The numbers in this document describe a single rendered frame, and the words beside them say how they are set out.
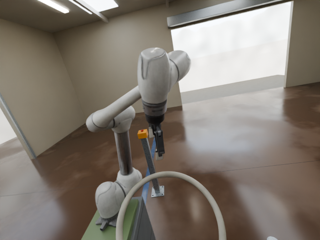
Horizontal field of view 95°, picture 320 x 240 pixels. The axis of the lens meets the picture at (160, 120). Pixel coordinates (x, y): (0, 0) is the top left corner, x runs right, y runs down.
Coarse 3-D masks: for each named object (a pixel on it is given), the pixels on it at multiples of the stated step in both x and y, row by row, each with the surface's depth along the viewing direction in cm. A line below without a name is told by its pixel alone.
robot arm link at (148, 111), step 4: (144, 104) 50; (148, 104) 49; (152, 104) 48; (156, 104) 48; (160, 104) 49; (164, 104) 50; (144, 108) 51; (148, 108) 50; (152, 108) 49; (156, 108) 49; (160, 108) 50; (164, 108) 51; (144, 112) 53; (148, 112) 51; (152, 112) 50; (156, 112) 51; (160, 112) 51; (164, 112) 52
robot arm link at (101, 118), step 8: (168, 56) 51; (176, 56) 51; (184, 56) 54; (176, 64) 49; (184, 64) 52; (184, 72) 54; (136, 88) 66; (128, 96) 67; (136, 96) 66; (112, 104) 69; (120, 104) 67; (128, 104) 68; (96, 112) 77; (104, 112) 71; (112, 112) 69; (120, 112) 71; (96, 120) 76; (104, 120) 74
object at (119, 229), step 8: (152, 176) 83; (160, 176) 84; (168, 176) 84; (176, 176) 84; (184, 176) 83; (136, 184) 79; (200, 184) 79; (208, 192) 76; (128, 200) 73; (208, 200) 74; (120, 208) 70; (216, 208) 70; (120, 216) 67; (216, 216) 68; (120, 224) 65; (224, 224) 66; (120, 232) 63; (224, 232) 63
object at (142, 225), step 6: (132, 198) 132; (138, 198) 131; (138, 204) 125; (144, 204) 133; (138, 210) 119; (144, 210) 131; (138, 216) 115; (144, 216) 128; (138, 222) 112; (144, 222) 126; (138, 228) 110; (144, 228) 123; (150, 228) 140; (132, 234) 102; (138, 234) 108; (144, 234) 121; (150, 234) 137
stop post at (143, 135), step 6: (138, 132) 198; (144, 132) 194; (144, 138) 199; (144, 144) 202; (144, 150) 205; (150, 156) 208; (150, 162) 212; (150, 168) 215; (150, 174) 219; (156, 180) 223; (156, 186) 227; (162, 186) 241; (156, 192) 231; (162, 192) 231
